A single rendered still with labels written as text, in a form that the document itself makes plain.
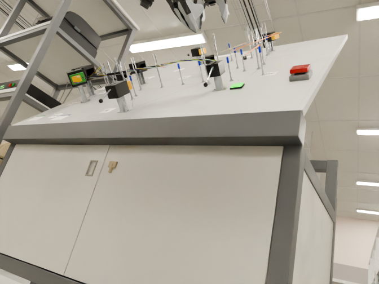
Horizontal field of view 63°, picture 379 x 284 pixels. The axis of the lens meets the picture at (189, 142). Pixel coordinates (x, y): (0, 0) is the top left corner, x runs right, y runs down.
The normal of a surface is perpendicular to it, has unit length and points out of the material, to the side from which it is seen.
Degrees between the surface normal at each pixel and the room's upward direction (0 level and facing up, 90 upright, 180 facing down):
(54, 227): 90
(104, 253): 90
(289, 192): 90
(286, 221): 90
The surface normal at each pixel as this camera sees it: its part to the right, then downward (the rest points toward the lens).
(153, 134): -0.48, -0.43
